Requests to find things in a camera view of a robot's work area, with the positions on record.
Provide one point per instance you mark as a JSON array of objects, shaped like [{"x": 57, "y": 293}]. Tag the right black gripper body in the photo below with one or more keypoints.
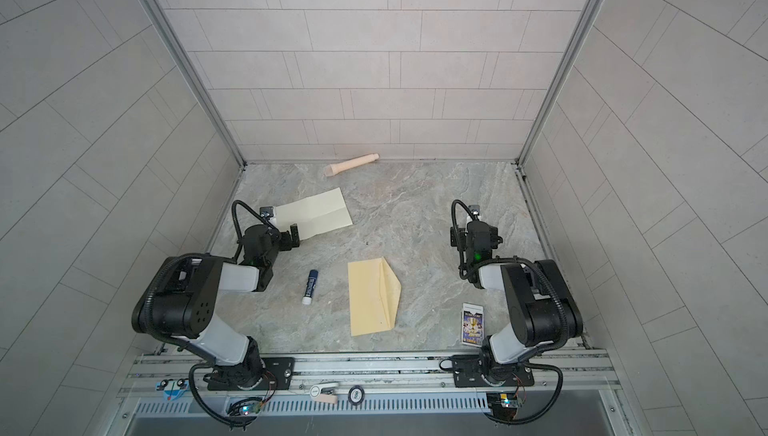
[{"x": 474, "y": 230}]

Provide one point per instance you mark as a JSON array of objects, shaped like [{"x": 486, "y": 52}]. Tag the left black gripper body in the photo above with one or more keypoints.
[{"x": 287, "y": 236}]

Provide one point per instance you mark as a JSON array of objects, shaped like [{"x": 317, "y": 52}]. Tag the cream letter paper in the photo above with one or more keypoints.
[{"x": 314, "y": 215}]

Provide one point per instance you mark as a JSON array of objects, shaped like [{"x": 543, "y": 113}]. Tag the yellow manila envelope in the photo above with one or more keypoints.
[{"x": 374, "y": 295}]

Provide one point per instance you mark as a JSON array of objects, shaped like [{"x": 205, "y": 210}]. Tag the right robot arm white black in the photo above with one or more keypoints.
[{"x": 543, "y": 315}]

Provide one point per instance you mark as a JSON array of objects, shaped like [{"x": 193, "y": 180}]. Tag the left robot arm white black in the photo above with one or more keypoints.
[{"x": 179, "y": 308}]

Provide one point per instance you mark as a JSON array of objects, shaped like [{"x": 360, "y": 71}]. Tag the blue white glue stick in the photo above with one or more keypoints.
[{"x": 310, "y": 287}]

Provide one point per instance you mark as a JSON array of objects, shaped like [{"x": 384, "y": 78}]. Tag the beige wooden pestle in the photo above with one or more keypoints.
[{"x": 337, "y": 168}]

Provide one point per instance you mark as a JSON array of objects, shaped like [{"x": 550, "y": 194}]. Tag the white beige tag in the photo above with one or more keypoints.
[{"x": 324, "y": 393}]

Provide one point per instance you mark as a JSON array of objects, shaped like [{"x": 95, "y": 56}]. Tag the left circuit board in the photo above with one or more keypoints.
[{"x": 246, "y": 408}]

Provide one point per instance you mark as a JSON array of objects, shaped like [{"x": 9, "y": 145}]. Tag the circuit board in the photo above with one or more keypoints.
[
  {"x": 504, "y": 406},
  {"x": 246, "y": 408}
]

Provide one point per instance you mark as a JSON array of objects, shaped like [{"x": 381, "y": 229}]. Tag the round black white badge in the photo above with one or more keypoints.
[{"x": 356, "y": 396}]

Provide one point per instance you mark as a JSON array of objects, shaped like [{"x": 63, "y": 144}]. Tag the right circuit board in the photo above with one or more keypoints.
[{"x": 504, "y": 406}]

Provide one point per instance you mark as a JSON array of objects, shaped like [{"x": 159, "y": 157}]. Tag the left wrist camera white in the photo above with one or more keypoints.
[{"x": 267, "y": 212}]

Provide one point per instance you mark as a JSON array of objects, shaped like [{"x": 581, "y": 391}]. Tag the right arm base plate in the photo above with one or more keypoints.
[{"x": 476, "y": 371}]

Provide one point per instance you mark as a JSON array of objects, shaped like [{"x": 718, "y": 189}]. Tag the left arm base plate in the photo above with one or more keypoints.
[{"x": 271, "y": 374}]

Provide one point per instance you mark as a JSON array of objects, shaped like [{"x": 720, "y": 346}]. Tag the aluminium mounting rail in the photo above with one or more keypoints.
[{"x": 421, "y": 372}]

